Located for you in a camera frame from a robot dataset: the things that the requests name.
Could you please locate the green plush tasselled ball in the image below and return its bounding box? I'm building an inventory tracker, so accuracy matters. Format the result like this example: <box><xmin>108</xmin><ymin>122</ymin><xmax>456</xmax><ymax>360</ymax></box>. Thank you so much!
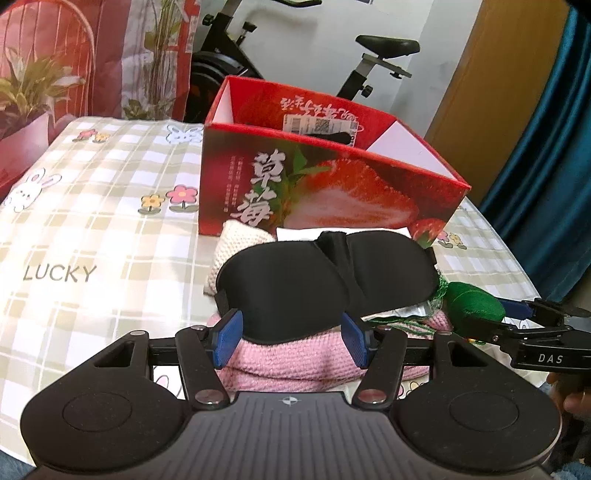
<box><xmin>442</xmin><ymin>281</ymin><xmax>505</xmax><ymax>330</ymax></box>

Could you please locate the pink knitted cloth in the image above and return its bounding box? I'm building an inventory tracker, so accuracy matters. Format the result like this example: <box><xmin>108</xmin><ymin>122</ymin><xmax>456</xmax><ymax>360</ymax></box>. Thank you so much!
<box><xmin>216</xmin><ymin>310</ymin><xmax>453</xmax><ymax>393</ymax></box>

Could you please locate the black sleep eye mask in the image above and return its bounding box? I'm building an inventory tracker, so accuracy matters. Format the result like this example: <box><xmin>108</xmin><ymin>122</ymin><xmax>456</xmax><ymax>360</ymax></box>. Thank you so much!
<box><xmin>214</xmin><ymin>230</ymin><xmax>439</xmax><ymax>345</ymax></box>

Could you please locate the person's right hand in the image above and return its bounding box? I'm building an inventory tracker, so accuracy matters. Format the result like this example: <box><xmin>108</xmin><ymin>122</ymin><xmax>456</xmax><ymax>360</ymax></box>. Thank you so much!
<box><xmin>546</xmin><ymin>373</ymin><xmax>591</xmax><ymax>417</ymax></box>

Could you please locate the teal curtain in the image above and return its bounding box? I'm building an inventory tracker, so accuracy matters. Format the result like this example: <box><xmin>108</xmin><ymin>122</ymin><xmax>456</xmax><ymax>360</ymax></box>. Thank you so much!
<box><xmin>480</xmin><ymin>1</ymin><xmax>590</xmax><ymax>302</ymax></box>

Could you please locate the cream knitted cloth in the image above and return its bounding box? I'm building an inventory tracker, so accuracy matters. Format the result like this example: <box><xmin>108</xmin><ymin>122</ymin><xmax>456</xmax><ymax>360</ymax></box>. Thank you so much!
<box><xmin>202</xmin><ymin>219</ymin><xmax>276</xmax><ymax>296</ymax></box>

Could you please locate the plaid bunny tablecloth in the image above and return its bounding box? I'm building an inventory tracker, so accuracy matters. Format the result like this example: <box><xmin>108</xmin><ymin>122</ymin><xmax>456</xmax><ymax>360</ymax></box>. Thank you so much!
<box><xmin>1</xmin><ymin>117</ymin><xmax>539</xmax><ymax>465</ymax></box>

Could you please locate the red strawberry cardboard box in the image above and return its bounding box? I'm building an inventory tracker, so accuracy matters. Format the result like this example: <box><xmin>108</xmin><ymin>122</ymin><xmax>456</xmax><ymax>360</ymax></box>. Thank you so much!
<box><xmin>198</xmin><ymin>76</ymin><xmax>470</xmax><ymax>245</ymax></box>

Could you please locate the black cloth in box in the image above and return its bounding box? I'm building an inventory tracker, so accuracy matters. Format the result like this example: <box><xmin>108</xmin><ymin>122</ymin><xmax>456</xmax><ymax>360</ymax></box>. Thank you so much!
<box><xmin>308</xmin><ymin>132</ymin><xmax>353</xmax><ymax>145</ymax></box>

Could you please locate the brown wooden door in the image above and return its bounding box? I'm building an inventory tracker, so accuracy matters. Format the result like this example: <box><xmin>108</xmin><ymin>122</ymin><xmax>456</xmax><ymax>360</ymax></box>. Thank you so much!
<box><xmin>426</xmin><ymin>1</ymin><xmax>569</xmax><ymax>204</ymax></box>

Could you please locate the black exercise bike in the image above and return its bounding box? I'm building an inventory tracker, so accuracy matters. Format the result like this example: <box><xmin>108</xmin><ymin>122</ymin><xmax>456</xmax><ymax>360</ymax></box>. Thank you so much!
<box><xmin>184</xmin><ymin>1</ymin><xmax>421</xmax><ymax>123</ymax></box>

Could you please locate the red plant print backdrop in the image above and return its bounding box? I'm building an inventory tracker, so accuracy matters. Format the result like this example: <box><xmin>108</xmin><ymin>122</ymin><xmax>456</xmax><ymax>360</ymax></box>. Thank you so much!
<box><xmin>1</xmin><ymin>0</ymin><xmax>201</xmax><ymax>195</ymax></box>

